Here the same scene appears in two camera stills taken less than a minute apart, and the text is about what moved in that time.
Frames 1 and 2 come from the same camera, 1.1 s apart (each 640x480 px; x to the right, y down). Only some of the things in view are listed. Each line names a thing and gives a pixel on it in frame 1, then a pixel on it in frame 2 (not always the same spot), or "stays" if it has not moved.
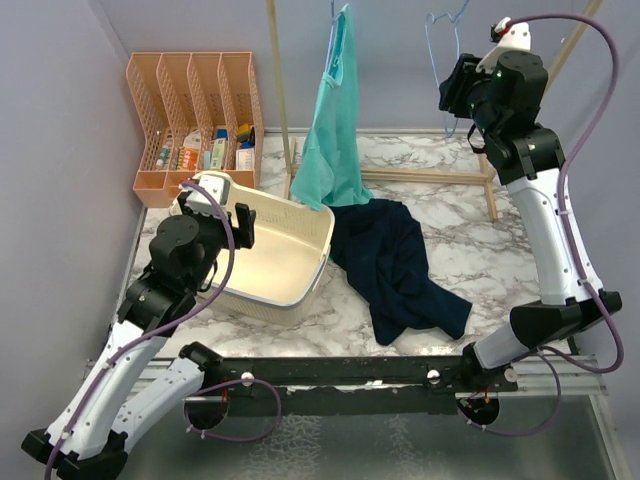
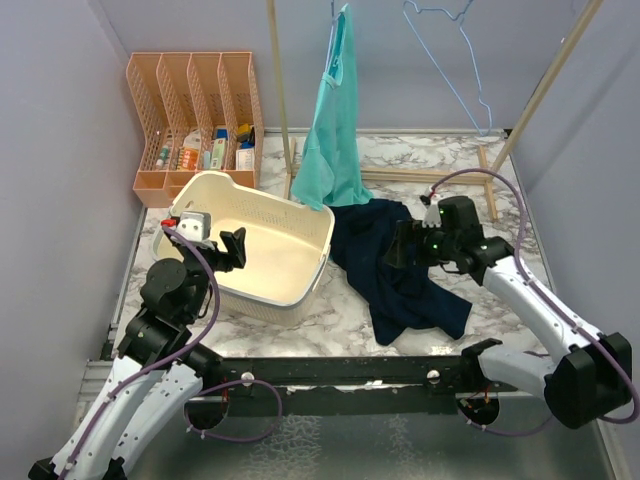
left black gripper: [243, 234] -> [234, 242]
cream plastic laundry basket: [274, 280] stays
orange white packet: [188, 155] stays
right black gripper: [455, 87] -> [408, 232]
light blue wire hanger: [432, 17] -> [428, 8]
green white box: [218, 153] stays
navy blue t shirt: [380, 245] stays
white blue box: [245, 156] stays
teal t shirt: [328, 172] stays
